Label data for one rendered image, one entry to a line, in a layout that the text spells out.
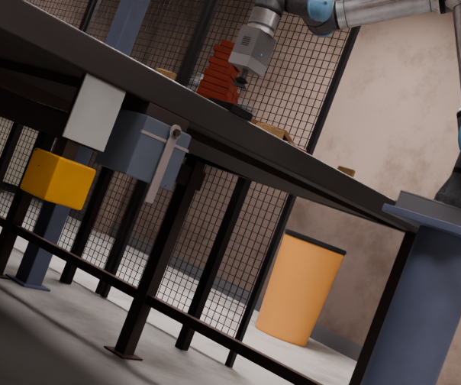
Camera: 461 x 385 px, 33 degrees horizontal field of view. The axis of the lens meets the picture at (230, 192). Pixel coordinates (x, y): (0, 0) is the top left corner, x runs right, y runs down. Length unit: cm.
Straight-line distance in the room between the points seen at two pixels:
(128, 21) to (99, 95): 259
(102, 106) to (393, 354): 95
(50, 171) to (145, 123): 21
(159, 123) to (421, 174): 452
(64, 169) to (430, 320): 98
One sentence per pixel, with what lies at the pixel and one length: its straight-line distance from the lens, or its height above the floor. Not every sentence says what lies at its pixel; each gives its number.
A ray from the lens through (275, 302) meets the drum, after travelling 541.
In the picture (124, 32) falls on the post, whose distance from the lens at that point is 401.
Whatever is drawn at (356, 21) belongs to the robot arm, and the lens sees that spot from 214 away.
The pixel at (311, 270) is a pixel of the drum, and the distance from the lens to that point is 535.
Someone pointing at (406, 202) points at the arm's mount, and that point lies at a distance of 202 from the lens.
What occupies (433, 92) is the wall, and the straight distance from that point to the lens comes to 611.
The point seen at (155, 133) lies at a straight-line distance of 151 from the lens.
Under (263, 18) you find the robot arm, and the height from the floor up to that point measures 121.
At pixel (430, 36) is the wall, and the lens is 635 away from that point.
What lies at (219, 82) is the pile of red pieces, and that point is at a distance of 299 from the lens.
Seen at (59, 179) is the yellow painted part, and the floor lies 66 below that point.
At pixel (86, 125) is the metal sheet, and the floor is 77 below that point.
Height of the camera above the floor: 72
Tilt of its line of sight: 1 degrees up
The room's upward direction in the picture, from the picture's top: 21 degrees clockwise
